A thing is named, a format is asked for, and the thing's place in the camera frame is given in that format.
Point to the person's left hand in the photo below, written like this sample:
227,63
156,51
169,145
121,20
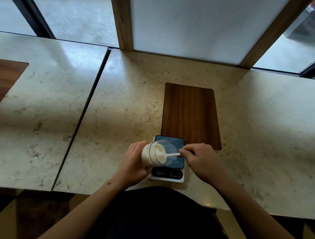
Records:
131,167

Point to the person's right hand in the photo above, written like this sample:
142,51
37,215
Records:
203,163

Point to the person's right fingers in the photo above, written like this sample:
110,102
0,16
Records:
188,151

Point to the person's left fingers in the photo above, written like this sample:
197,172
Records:
136,147

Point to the white plastic spoon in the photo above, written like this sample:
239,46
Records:
168,155

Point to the clear plastic cup with cream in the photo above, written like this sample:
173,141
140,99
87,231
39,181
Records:
157,154

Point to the person's right forearm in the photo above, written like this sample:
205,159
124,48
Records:
251,209

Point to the person's left forearm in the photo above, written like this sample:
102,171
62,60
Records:
81,211

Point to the white digital kitchen scale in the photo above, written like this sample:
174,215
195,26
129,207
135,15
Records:
169,170

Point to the brown wooden board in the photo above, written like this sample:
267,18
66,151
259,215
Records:
191,115

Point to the person's black clothing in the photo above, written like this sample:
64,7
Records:
157,214

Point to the brown wooden inlay panel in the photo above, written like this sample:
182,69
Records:
8,76

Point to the white wall panel wooden frame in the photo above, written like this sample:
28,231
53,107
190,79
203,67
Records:
209,27

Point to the black window frame bar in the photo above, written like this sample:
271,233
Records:
33,18

